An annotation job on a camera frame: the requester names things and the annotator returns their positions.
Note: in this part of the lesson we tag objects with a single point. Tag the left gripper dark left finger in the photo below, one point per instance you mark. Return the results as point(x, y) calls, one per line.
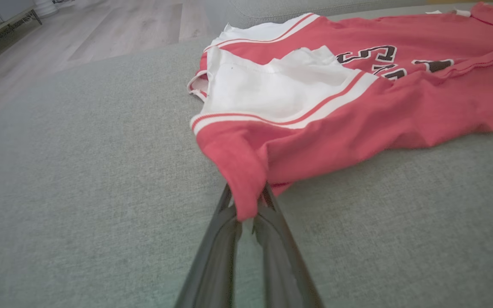
point(214, 265)

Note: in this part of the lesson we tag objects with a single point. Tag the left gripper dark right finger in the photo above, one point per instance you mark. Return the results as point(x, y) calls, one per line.
point(285, 265)

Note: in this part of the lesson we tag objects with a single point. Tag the red basketball jersey white trim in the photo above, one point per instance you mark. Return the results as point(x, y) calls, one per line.
point(357, 115)

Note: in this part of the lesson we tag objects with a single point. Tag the grey fabric sofa seat cushion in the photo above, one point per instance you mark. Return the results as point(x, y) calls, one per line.
point(79, 192)

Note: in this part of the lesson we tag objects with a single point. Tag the white ribbed round object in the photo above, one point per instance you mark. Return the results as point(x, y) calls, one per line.
point(46, 6)

